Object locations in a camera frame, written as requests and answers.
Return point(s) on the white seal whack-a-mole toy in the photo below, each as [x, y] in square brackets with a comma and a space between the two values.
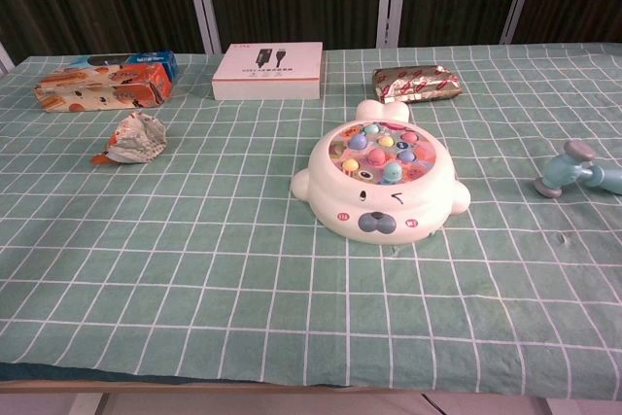
[389, 211]

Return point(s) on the crumpled snack wrapper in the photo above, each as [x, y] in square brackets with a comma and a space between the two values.
[136, 140]

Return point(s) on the blue toy hammer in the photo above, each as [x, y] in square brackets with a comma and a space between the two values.
[563, 172]

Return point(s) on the gold foil snack packet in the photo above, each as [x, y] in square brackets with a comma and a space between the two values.
[418, 82]

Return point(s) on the blue biscuit box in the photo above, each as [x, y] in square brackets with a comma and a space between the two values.
[165, 61]

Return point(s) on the orange biscuit box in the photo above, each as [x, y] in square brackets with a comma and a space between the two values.
[97, 92]

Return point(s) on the green checked tablecloth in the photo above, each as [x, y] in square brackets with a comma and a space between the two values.
[194, 264]

